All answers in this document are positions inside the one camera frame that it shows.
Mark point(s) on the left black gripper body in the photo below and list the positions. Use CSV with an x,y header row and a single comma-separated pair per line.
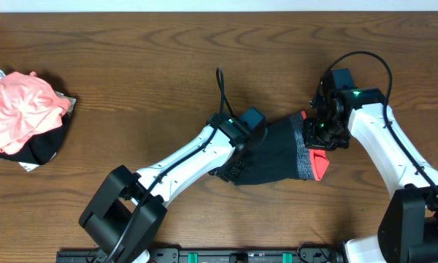
x,y
231,170

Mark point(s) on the black folded garment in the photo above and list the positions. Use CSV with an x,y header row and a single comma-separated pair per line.
x,y
41,148

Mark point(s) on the pink crumpled garment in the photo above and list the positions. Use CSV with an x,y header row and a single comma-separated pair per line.
x,y
28,106

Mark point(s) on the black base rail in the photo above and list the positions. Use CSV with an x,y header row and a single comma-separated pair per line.
x,y
303,254

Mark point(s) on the black leggings red waistband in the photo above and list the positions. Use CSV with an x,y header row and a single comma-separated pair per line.
x,y
282,155

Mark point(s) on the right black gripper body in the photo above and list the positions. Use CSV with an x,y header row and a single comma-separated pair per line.
x,y
323,135

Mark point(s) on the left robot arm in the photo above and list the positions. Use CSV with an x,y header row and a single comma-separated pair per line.
x,y
126,212

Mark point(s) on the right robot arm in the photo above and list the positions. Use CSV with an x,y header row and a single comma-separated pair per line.
x,y
408,231

